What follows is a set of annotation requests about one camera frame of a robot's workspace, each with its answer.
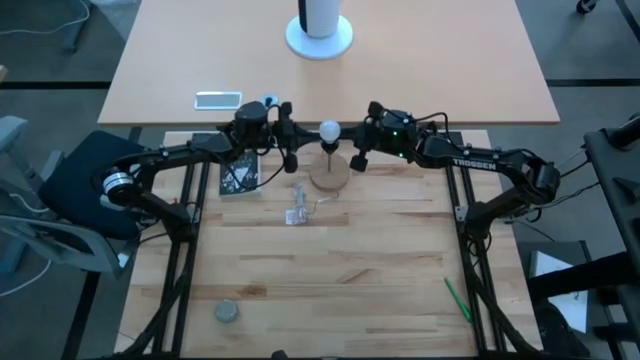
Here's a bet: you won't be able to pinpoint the white lightbulb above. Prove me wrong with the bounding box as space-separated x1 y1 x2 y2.
318 119 342 144

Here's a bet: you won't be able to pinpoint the silver smartphone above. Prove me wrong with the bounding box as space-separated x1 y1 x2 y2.
193 91 244 111

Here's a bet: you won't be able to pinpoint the black power cable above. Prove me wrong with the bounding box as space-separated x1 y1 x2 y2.
519 159 601 224

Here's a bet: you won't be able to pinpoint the green pen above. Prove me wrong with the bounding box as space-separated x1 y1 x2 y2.
443 277 474 324

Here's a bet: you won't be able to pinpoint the white paper sheet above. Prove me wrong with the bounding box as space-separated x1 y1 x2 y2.
528 249 590 335

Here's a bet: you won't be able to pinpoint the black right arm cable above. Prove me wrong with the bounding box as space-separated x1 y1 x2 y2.
413 111 452 137

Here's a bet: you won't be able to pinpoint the black paperback book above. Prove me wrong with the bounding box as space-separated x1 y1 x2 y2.
218 148 262 198

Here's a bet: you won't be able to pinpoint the grey round tape roll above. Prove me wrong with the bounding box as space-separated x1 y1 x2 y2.
213 299 240 325

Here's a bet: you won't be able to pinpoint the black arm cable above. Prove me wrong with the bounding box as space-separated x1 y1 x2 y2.
218 148 287 195
413 111 452 137

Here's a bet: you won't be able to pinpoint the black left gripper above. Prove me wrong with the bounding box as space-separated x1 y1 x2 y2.
269 101 323 175

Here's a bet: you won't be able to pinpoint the white tower fan round base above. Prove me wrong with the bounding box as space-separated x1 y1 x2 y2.
284 0 354 61

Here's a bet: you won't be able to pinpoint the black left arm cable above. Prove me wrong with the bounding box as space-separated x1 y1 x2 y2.
218 148 287 195

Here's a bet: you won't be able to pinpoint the black and grey office chair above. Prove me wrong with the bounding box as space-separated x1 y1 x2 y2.
0 115 161 280

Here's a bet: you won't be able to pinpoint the black aluminium table frame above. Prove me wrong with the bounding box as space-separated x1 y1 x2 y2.
114 122 544 360

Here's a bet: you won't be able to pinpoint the wooden-base lamp with black socket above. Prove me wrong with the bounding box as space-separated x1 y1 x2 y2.
308 139 351 193

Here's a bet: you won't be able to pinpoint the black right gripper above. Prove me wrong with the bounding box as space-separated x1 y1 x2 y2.
339 101 419 174

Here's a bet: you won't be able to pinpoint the clear plastic wrapper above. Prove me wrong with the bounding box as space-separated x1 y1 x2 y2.
283 182 342 227

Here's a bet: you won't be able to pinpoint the black equipment cart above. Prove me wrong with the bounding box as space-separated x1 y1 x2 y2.
519 113 640 360

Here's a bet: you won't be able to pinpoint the light brown office desk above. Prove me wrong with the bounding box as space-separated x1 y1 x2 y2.
97 0 561 126

